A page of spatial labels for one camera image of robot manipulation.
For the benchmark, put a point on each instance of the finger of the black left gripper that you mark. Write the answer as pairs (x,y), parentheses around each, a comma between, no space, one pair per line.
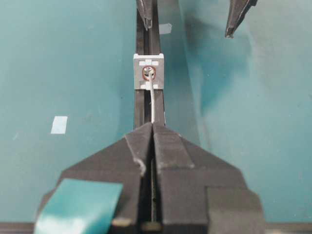
(237,11)
(146,12)

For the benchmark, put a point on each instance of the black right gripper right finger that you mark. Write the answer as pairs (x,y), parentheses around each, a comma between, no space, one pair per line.
(201,193)

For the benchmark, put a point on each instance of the long black aluminium rail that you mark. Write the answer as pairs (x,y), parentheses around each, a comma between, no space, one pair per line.
(148,102)

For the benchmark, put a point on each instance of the grey metal fitting red label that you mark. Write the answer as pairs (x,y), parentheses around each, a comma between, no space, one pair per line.
(148,72)

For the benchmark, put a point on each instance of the pale tape patch near rail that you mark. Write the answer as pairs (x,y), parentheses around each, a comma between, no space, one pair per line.
(165,28)

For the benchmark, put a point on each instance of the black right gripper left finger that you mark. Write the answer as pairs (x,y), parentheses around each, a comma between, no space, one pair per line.
(123,162)

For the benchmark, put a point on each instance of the pale tape patch on table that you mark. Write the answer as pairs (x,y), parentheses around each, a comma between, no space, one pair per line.
(59,125)

